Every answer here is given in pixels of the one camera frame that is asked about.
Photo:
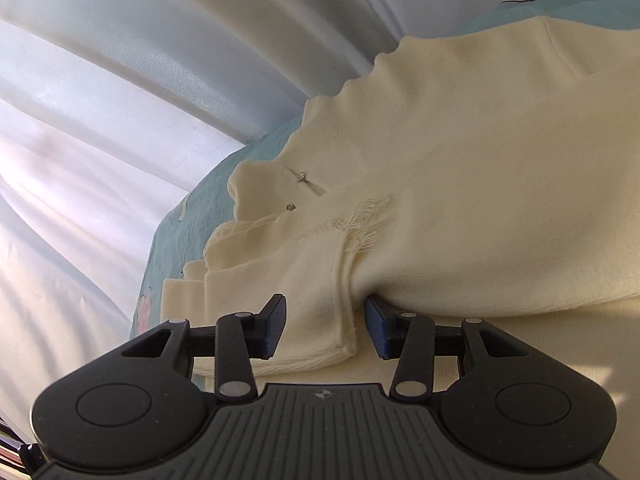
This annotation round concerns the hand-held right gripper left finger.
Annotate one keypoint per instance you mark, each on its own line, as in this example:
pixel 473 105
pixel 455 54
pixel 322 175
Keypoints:
pixel 276 327

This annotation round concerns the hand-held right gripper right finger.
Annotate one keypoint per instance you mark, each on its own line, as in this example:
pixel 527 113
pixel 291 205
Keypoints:
pixel 375 329

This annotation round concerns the cream knit cardigan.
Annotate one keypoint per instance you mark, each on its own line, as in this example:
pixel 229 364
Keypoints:
pixel 450 185

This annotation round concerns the teal mushroom print bed sheet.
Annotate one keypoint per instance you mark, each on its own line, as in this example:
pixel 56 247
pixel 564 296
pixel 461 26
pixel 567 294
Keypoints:
pixel 200 220

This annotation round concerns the white sheer curtain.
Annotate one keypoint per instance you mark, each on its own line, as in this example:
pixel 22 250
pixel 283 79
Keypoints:
pixel 150 85

